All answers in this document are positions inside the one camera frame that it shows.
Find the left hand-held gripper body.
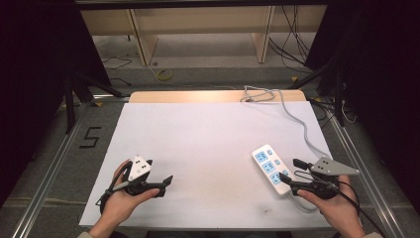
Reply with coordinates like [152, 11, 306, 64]
[122, 155, 155, 196]

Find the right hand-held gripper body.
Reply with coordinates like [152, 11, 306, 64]
[305, 157, 361, 200]

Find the white power strip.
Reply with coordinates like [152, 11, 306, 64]
[251, 144, 297, 196]

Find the person's left hand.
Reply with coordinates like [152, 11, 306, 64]
[98, 159, 160, 230]

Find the person's right hand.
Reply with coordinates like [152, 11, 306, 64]
[296, 175, 362, 233]

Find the white table cover sheet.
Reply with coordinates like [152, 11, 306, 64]
[78, 101, 333, 230]

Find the black metal stand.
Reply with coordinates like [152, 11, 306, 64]
[286, 55, 349, 129]
[61, 72, 132, 135]

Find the black curtain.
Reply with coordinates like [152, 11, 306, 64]
[0, 0, 113, 207]
[304, 0, 420, 214]

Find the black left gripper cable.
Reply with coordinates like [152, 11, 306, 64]
[94, 162, 134, 215]

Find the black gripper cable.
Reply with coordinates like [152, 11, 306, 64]
[94, 162, 134, 215]
[329, 179, 389, 238]

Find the aluminium floor rail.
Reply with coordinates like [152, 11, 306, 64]
[11, 101, 93, 238]
[325, 104, 409, 238]

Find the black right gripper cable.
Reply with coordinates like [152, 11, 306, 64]
[329, 179, 389, 238]

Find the grey power strip cable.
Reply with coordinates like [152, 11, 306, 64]
[240, 84, 333, 213]

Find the yellow cable coil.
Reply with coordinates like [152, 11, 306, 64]
[154, 67, 174, 83]

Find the thin black floor cable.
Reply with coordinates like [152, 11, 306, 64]
[101, 55, 134, 87]

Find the bundle of black floor cables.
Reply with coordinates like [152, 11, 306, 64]
[267, 4, 319, 73]

